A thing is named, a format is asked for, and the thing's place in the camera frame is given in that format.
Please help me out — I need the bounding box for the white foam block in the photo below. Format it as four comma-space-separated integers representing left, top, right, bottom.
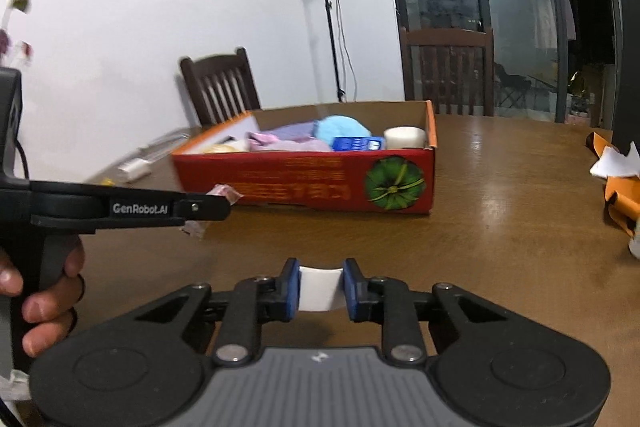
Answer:
298, 267, 346, 312

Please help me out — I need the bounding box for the small pink candy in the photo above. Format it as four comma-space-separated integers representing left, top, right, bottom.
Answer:
181, 184, 243, 239

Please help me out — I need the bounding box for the blue tissue pack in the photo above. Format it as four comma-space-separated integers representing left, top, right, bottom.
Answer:
332, 136, 385, 152

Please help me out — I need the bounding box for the lavender knitted soft roll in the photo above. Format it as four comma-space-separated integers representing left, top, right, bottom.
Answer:
268, 120, 318, 142

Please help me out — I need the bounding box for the person's left hand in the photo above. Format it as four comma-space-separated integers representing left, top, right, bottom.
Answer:
1, 235, 86, 359

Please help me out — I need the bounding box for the white power adapter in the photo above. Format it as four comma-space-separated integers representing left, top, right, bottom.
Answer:
116, 157, 152, 184

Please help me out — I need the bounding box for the red cardboard fruit box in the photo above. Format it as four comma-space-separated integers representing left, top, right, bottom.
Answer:
171, 101, 437, 215

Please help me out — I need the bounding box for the yellow sponge in box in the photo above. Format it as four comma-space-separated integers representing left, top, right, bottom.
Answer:
204, 138, 250, 154

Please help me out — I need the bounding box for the pink satin cloth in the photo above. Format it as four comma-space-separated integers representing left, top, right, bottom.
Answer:
246, 132, 332, 153

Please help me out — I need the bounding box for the white tape roll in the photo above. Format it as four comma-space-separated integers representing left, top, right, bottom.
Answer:
383, 126, 427, 150

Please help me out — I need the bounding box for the light blue fluffy ball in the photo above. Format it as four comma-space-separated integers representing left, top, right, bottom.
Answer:
314, 115, 371, 150

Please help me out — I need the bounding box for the dark wooden chair left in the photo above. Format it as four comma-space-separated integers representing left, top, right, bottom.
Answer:
179, 48, 260, 127

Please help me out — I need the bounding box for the dark wooden chair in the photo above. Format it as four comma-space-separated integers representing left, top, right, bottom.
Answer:
179, 48, 260, 127
399, 27, 495, 117

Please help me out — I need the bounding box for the dark wooden chair centre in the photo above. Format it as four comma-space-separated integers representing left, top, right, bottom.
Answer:
399, 27, 495, 117

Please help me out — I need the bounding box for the orange and white wrapper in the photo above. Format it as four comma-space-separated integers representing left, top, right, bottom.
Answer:
586, 132, 640, 259

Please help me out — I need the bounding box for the black monitor back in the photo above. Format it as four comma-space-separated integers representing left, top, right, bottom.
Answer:
612, 0, 640, 153

